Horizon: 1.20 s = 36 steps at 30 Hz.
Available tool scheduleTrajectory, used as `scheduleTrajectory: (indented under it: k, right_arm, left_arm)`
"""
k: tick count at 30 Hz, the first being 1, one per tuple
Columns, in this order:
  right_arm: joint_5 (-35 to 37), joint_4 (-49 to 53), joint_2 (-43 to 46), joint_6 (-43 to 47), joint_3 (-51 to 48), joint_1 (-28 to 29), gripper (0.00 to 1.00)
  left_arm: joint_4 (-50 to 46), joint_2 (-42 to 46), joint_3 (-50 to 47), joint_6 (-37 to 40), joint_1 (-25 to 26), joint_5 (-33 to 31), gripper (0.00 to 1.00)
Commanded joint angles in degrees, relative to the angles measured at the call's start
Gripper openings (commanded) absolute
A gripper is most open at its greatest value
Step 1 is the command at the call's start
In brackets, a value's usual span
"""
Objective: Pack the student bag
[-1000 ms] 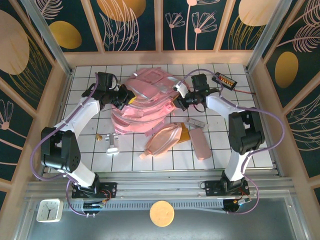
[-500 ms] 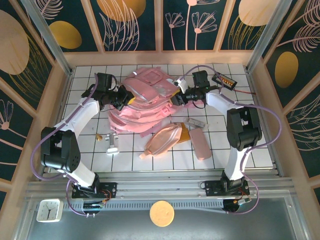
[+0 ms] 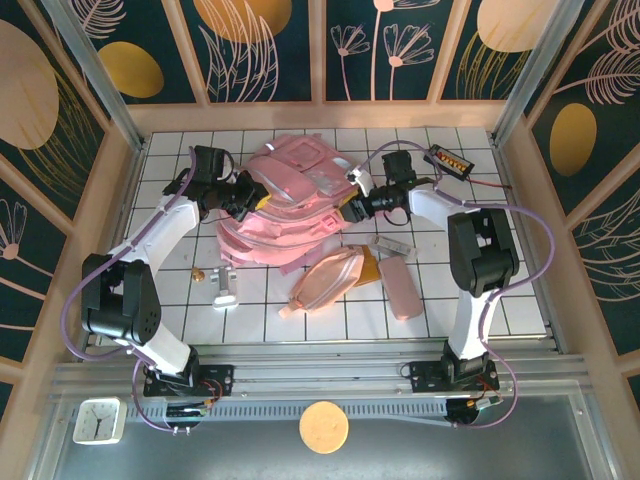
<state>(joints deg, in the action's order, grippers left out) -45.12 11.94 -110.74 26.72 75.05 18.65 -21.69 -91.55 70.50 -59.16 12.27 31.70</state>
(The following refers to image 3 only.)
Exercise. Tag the black charger with yellow plugs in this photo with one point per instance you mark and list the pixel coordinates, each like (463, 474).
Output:
(451, 161)

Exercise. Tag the aluminium mounting rail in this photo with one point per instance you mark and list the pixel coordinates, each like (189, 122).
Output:
(325, 372)

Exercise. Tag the peach zippered pencil pouch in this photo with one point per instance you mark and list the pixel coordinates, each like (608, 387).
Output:
(325, 282)

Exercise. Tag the small brass knob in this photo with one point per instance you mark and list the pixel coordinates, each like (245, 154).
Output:
(199, 274)

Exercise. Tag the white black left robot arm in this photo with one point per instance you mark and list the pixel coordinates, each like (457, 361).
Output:
(165, 235)

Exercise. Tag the yellow sponge block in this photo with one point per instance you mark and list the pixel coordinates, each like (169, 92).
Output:
(370, 270)

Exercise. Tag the black round wiring port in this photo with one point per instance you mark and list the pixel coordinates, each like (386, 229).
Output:
(187, 415)
(470, 412)

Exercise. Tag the pink hard glasses case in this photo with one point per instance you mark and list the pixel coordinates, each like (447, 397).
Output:
(399, 287)

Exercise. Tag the white square alarm clock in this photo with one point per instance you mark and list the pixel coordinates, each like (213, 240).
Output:
(99, 421)

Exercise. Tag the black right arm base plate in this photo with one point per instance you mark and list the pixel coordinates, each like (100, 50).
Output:
(425, 375)

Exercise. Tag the silver metal bracket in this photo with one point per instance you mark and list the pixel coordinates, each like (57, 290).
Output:
(225, 285)

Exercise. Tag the pink school backpack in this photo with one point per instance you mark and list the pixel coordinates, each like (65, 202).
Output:
(285, 210)

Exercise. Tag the aluminium frame post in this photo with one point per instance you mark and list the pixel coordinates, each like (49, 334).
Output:
(95, 80)
(540, 65)

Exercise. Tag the round cork disc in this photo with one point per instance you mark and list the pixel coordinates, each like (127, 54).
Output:
(323, 427)

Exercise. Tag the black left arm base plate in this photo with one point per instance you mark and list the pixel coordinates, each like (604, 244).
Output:
(220, 380)

